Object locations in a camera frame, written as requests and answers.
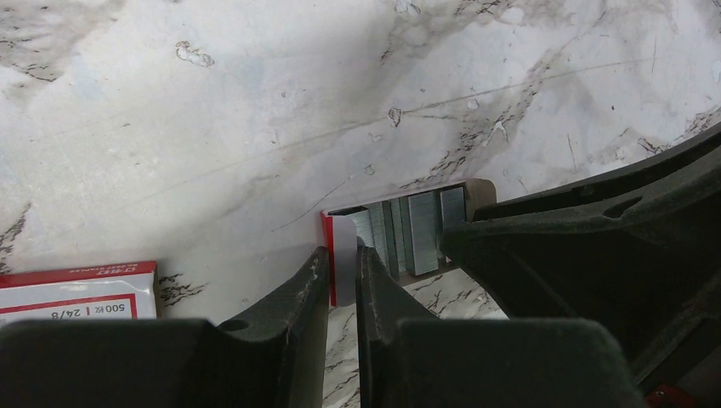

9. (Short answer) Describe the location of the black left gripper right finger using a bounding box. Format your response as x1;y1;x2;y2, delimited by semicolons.
356;246;644;407

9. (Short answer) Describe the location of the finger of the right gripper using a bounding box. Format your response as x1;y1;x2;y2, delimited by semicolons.
441;125;720;391

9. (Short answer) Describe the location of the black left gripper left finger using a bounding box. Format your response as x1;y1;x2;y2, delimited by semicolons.
1;247;330;407

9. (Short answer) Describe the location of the silver staple strip tray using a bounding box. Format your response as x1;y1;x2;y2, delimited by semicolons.
320;178;497;307

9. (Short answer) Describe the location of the red white staple box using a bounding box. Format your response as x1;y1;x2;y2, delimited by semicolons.
1;261;159;326

